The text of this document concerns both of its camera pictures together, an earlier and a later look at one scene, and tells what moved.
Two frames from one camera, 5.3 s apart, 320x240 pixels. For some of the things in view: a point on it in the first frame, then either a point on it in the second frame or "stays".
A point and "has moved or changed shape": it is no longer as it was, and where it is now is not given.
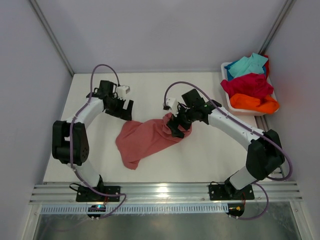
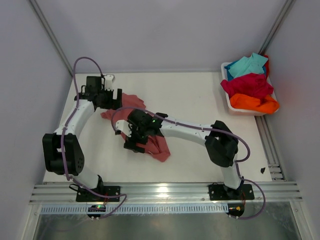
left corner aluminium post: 52,35 stays
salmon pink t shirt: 137,140 has moved or changed shape
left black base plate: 84,194 stays
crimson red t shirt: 255,84 stays
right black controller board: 235,209 stays
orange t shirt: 268,105 stays
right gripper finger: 176,133 -> 138,149
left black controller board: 101,208 stays
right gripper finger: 172,124 -> 130,145
